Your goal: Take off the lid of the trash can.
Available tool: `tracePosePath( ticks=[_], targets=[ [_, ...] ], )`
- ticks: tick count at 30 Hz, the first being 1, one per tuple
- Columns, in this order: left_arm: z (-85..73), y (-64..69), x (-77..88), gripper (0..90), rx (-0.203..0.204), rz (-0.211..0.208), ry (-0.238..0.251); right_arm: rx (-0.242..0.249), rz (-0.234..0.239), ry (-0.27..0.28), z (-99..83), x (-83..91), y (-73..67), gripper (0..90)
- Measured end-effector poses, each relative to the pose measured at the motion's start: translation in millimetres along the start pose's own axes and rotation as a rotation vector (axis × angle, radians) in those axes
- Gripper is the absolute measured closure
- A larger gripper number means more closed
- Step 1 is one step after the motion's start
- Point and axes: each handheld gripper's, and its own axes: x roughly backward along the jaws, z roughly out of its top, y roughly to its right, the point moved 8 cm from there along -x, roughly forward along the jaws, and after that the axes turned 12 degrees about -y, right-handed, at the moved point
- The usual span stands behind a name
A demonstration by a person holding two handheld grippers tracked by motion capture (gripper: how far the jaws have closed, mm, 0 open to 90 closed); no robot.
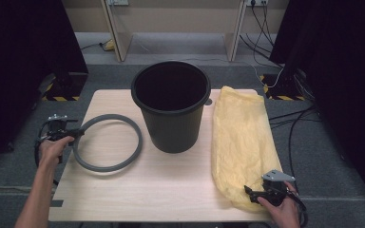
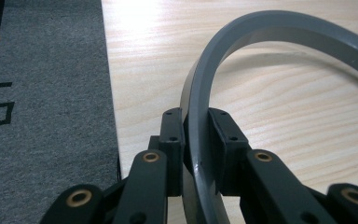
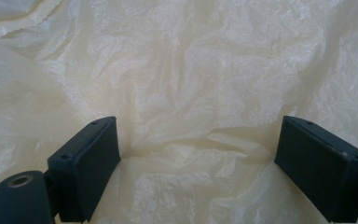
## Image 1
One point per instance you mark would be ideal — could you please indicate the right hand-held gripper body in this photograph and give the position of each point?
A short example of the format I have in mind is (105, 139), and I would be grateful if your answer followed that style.
(275, 191)

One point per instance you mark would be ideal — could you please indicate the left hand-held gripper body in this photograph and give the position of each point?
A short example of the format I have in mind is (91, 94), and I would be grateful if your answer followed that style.
(57, 129)

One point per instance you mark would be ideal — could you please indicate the person's right hand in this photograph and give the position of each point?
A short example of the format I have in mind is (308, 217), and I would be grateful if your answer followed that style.
(285, 215)

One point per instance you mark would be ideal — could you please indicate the black curtain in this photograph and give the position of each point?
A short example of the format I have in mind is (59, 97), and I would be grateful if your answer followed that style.
(19, 63)
(345, 79)

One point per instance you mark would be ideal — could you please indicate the person's left hand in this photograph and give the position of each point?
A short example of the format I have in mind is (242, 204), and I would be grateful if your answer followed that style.
(50, 152)

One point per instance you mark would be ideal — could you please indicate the yellow plastic trash bag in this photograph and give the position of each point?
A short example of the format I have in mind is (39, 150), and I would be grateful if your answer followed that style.
(240, 142)

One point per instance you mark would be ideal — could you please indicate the small yellow floor object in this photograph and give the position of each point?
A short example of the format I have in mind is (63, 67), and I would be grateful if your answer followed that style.
(109, 46)

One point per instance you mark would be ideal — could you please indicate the white wall socket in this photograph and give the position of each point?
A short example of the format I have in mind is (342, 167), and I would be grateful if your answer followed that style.
(256, 2)

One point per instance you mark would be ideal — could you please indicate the beige desk side panel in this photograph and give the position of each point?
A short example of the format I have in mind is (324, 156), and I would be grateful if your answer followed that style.
(120, 41)
(233, 44)

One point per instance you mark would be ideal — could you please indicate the stand base with hazard tape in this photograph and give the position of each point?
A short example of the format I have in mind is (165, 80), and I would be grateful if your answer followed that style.
(60, 98)
(285, 98)

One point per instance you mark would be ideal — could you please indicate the black plastic trash bin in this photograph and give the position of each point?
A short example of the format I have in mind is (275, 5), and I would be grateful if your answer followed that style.
(174, 133)

